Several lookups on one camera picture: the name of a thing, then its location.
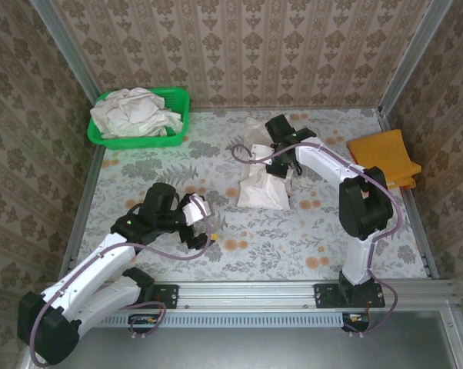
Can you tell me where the floral patterned table cover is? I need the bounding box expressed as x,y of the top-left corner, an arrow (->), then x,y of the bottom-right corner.
72,108 -> 428,282

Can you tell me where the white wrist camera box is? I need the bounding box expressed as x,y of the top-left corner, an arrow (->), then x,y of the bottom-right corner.
181,194 -> 212,228
250,144 -> 275,166

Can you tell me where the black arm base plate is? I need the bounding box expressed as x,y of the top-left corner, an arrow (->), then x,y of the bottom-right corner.
137,283 -> 179,310
314,283 -> 387,310

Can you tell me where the aluminium mounting rail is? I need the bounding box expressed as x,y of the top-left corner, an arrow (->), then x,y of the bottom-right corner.
42,279 -> 458,313

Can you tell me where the aluminium frame post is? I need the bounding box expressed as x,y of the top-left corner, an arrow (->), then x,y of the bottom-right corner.
30,0 -> 102,104
378,0 -> 455,116

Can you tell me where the white t-shirt with red print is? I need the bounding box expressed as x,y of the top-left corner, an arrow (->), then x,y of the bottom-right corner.
236,116 -> 293,211

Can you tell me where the crumpled white t-shirts pile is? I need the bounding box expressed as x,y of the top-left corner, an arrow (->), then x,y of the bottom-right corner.
89,87 -> 185,140

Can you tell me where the green plastic slotted basket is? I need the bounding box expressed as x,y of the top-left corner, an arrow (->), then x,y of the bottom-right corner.
86,87 -> 192,151

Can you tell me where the grey slotted cable duct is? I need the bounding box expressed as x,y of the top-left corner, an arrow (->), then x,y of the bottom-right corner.
100,311 -> 346,329

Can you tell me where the folded orange t-shirt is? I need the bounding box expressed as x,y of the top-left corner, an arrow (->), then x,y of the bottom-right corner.
346,129 -> 423,191

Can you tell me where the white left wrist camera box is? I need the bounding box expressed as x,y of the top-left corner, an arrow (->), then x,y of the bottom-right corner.
181,194 -> 212,228

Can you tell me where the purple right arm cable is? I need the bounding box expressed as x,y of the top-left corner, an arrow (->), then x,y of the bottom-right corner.
230,142 -> 406,336

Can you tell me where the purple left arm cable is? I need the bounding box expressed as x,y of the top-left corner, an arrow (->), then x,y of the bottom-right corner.
25,194 -> 214,367

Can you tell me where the grey metal panel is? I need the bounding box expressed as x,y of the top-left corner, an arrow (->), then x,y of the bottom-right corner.
18,307 -> 463,369

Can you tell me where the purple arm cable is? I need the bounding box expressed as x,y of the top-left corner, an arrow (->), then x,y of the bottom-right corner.
230,142 -> 406,336
25,194 -> 214,367

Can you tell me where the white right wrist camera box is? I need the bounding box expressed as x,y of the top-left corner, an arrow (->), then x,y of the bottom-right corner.
250,144 -> 275,166

